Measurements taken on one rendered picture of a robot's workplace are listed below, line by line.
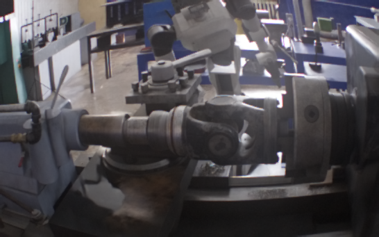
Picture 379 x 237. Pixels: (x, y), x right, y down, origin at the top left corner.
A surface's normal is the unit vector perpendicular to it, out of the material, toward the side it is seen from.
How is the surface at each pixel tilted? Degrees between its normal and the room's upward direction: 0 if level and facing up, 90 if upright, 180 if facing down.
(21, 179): 62
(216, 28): 92
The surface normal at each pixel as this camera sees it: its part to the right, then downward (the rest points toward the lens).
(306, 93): -0.16, -0.59
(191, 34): 0.01, 0.43
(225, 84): -0.25, 0.75
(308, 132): -0.20, 0.00
